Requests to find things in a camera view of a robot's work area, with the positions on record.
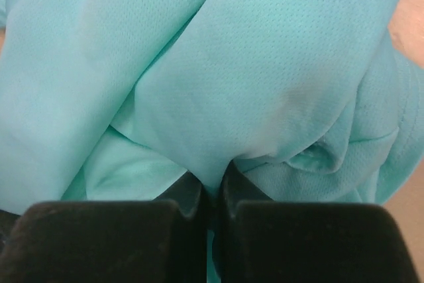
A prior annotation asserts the teal t shirt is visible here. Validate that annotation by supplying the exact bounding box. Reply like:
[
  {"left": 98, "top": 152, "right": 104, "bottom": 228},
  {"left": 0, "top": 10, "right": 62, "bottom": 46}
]
[{"left": 1, "top": 0, "right": 423, "bottom": 282}]

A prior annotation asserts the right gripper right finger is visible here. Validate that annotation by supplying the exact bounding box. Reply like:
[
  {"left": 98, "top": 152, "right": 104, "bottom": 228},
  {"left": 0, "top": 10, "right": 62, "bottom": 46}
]
[{"left": 218, "top": 164, "right": 419, "bottom": 283}]

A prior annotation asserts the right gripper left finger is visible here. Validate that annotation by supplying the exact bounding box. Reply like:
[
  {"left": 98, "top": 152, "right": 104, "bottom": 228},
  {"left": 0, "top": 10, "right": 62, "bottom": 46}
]
[{"left": 1, "top": 173, "right": 208, "bottom": 282}]

